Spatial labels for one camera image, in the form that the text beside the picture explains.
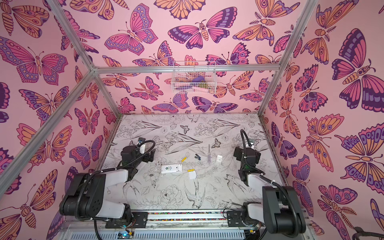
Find green circuit board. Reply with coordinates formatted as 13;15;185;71
117;231;134;240

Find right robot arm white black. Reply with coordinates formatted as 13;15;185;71
234;147;307;238

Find purple item in basket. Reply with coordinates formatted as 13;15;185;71
191;76;206;84

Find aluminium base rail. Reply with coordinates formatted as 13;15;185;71
59;208;316;240

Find white wire basket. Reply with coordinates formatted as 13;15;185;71
170;61;218;95

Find small white battery cover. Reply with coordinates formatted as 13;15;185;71
216;155;223;164

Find aluminium cage frame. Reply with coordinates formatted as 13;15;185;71
1;1;318;196

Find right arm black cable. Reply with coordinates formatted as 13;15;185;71
239;128;301;238

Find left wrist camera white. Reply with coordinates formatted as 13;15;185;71
137;138;146;145

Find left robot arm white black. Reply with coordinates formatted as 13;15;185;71
59;140;156;223

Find small white remote control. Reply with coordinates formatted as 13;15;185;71
161;164;183;175

